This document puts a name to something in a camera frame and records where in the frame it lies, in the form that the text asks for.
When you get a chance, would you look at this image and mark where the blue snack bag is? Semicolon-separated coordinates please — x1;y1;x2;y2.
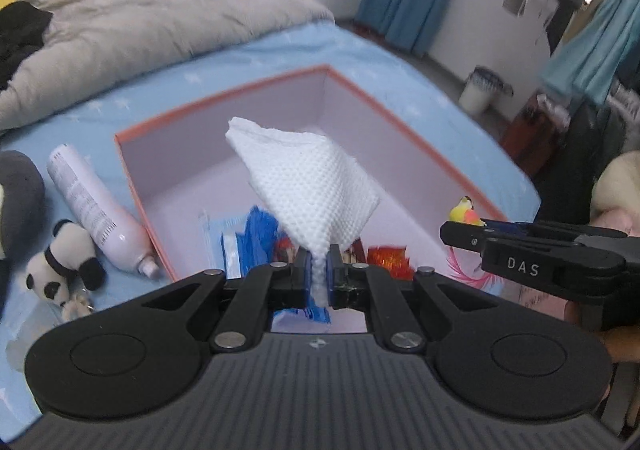
219;204;334;326

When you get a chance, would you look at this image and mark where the red foil snack packet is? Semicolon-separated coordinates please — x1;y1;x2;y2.
367;245;414;280

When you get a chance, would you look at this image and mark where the blue surgical face mask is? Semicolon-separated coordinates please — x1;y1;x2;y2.
198;210;226;269

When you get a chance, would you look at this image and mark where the white tissue cloth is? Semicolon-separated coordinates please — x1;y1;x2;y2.
226;117;380;307

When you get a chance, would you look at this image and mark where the pink feather toy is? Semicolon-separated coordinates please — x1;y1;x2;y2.
444;196;501;292

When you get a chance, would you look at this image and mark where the white braided rope keychain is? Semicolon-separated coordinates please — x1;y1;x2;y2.
61;293;94;322

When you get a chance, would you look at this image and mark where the small panda plush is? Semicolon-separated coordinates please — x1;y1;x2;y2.
25;219;106;306

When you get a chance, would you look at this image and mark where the clear zip bag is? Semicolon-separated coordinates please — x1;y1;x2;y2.
6;303;62;372

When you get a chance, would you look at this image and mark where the person's right hand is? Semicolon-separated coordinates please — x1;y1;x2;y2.
564;302;640;363

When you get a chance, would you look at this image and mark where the salmon pink cardboard box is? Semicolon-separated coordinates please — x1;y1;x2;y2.
113;62;500;335

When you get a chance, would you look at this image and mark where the white spray bottle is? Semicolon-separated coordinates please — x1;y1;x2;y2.
47;144;160;279

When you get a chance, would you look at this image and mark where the white waste bin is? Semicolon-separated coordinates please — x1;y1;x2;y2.
458;66;514;117

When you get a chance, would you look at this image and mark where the grey penguin plush toy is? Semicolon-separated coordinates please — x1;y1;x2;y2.
1;150;44;306

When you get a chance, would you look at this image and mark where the grey duvet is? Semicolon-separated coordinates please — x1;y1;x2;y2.
1;0;333;132

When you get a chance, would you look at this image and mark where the black clothing pile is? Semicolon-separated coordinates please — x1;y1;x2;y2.
0;1;53;91

